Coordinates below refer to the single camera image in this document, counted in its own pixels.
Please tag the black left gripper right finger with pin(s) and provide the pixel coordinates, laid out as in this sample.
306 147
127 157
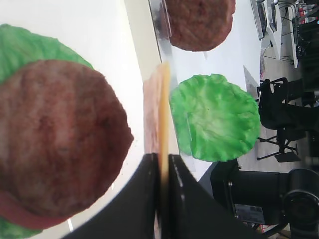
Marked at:
194 214

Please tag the black office chair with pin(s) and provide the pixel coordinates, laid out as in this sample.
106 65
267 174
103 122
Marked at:
273 111

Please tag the metal tray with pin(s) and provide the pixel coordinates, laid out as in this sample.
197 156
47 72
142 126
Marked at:
134 57

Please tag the standing meat patty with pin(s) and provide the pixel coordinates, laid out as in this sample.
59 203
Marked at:
199 25

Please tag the standing green lettuce leaf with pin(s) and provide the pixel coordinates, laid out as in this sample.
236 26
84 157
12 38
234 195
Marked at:
214 120

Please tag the green lettuce on tray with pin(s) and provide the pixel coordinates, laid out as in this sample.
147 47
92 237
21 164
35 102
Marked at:
37 54

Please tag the tomato slice on tray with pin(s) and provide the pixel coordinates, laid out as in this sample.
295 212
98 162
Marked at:
13 212

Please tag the meat patty on tray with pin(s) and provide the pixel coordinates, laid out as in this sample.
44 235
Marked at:
104 139

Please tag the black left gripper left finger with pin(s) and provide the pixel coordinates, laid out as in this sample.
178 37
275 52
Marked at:
131 214

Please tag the clear right rail strip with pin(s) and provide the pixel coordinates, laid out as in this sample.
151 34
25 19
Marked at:
183 65

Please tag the orange cheese slice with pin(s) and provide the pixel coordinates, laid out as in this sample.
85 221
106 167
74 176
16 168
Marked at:
156 134

